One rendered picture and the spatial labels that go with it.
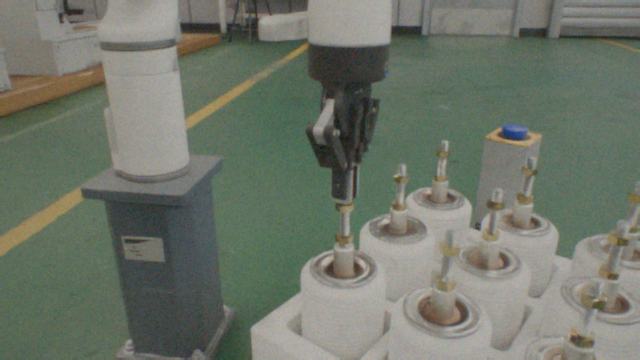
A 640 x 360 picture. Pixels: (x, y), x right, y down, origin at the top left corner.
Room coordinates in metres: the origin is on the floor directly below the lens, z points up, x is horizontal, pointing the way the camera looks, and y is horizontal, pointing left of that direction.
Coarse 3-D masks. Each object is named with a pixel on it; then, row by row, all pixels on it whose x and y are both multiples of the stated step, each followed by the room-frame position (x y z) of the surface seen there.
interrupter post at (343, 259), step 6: (336, 246) 0.45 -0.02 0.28; (336, 252) 0.44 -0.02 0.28; (342, 252) 0.44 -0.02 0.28; (348, 252) 0.44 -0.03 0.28; (336, 258) 0.44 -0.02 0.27; (342, 258) 0.44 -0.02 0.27; (348, 258) 0.44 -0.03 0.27; (336, 264) 0.44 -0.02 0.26; (342, 264) 0.44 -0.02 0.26; (348, 264) 0.44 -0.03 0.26; (336, 270) 0.44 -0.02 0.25; (342, 270) 0.44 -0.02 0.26; (348, 270) 0.44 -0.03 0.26
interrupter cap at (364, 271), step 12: (324, 252) 0.48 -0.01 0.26; (360, 252) 0.48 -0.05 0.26; (312, 264) 0.45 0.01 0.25; (324, 264) 0.46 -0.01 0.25; (360, 264) 0.46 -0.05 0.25; (372, 264) 0.45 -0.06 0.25; (312, 276) 0.43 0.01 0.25; (324, 276) 0.43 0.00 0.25; (336, 276) 0.43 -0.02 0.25; (348, 276) 0.43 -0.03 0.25; (360, 276) 0.43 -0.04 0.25; (372, 276) 0.43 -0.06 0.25; (336, 288) 0.41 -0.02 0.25; (348, 288) 0.41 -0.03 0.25
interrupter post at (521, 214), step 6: (516, 204) 0.56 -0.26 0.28; (528, 204) 0.55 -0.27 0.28; (516, 210) 0.55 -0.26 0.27; (522, 210) 0.55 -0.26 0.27; (528, 210) 0.55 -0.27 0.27; (516, 216) 0.55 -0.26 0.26; (522, 216) 0.55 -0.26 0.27; (528, 216) 0.55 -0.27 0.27; (516, 222) 0.55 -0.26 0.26; (522, 222) 0.55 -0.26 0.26; (528, 222) 0.55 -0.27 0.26
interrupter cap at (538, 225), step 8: (512, 208) 0.59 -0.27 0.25; (504, 216) 0.57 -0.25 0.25; (536, 216) 0.57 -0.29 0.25; (504, 224) 0.55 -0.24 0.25; (512, 224) 0.55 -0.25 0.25; (536, 224) 0.55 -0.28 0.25; (544, 224) 0.55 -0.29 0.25; (512, 232) 0.53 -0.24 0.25; (520, 232) 0.53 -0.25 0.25; (528, 232) 0.53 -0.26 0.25; (536, 232) 0.53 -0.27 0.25; (544, 232) 0.53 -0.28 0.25
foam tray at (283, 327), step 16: (432, 272) 0.56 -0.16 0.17; (560, 272) 0.55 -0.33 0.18; (288, 304) 0.48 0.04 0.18; (528, 304) 0.48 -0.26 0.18; (544, 304) 0.48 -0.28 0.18; (272, 320) 0.45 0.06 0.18; (288, 320) 0.45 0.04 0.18; (384, 320) 0.47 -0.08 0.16; (528, 320) 0.45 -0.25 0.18; (256, 336) 0.43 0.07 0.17; (272, 336) 0.42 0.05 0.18; (288, 336) 0.42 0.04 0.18; (384, 336) 0.42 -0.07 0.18; (528, 336) 0.42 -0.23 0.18; (256, 352) 0.43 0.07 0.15; (272, 352) 0.41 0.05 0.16; (288, 352) 0.40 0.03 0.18; (304, 352) 0.40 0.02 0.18; (320, 352) 0.40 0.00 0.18; (368, 352) 0.40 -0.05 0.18; (384, 352) 0.40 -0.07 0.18; (496, 352) 0.40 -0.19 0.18; (512, 352) 0.40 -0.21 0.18
